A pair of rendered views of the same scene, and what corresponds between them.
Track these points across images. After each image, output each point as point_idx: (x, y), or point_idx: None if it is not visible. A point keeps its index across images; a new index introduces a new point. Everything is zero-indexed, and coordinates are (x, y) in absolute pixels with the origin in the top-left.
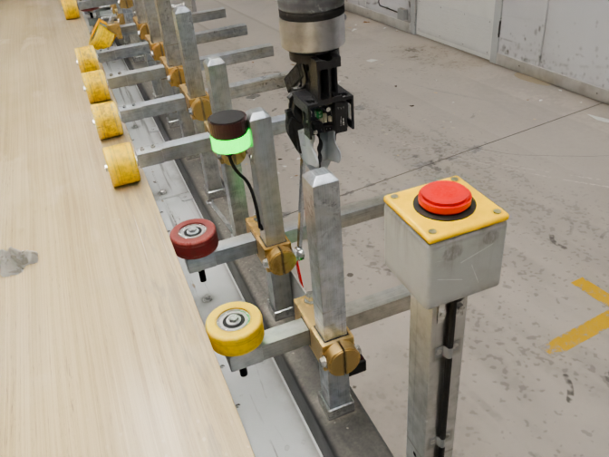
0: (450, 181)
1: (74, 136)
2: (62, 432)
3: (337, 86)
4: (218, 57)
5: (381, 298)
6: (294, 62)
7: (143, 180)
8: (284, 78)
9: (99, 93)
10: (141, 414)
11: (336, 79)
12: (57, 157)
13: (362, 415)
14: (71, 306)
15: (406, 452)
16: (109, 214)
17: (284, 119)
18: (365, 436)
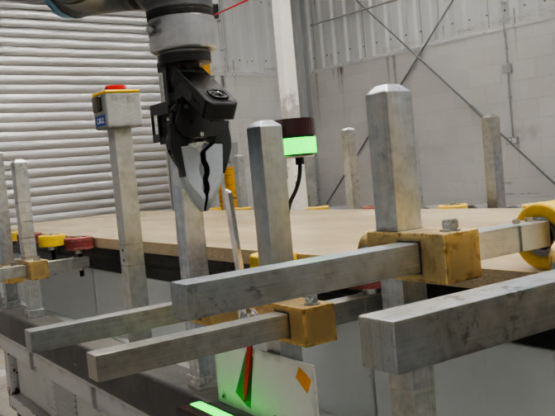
0: (111, 85)
1: None
2: (349, 237)
3: (164, 96)
4: (377, 86)
5: (148, 307)
6: (204, 64)
7: (530, 270)
8: (237, 101)
9: None
10: (306, 243)
11: (164, 87)
12: None
13: (181, 385)
14: None
15: (144, 257)
16: (509, 257)
17: (315, 257)
18: (177, 380)
